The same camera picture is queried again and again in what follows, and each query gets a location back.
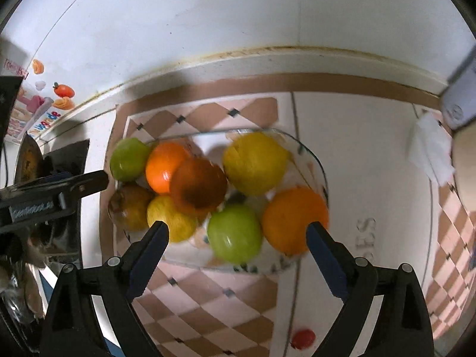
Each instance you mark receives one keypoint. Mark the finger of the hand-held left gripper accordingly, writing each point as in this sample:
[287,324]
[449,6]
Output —
[87,184]

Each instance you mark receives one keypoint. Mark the orange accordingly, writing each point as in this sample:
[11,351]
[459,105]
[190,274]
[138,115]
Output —
[292,219]
[163,167]

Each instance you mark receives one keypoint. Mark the yellow apple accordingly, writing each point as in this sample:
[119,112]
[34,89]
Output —
[256,163]
[169,217]

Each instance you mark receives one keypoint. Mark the colourful wall sticker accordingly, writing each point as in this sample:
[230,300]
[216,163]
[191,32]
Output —
[61,91]

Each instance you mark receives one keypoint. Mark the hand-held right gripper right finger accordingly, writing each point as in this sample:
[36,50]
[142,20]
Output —
[329,260]

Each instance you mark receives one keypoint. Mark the small red cherry tomato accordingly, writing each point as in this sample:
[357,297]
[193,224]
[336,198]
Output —
[303,338]

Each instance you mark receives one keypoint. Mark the black glass gas stove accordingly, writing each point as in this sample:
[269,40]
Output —
[67,156]

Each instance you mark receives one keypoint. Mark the black range hood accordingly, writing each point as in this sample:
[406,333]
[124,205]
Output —
[9,108]

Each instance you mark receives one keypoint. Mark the checkered brown table mat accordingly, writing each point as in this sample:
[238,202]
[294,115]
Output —
[334,137]

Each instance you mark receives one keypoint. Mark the white tissue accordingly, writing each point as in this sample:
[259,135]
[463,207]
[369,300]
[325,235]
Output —
[431,148]

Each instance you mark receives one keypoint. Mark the floral oval plate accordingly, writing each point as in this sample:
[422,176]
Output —
[202,145]

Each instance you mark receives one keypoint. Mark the brown green apple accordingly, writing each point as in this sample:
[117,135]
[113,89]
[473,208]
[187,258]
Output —
[128,204]

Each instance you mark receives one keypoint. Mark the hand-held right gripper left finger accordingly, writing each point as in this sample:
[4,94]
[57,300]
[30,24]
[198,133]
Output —
[147,260]

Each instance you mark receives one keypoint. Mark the reddish brown round fruit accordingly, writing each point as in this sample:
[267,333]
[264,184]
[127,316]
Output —
[199,185]

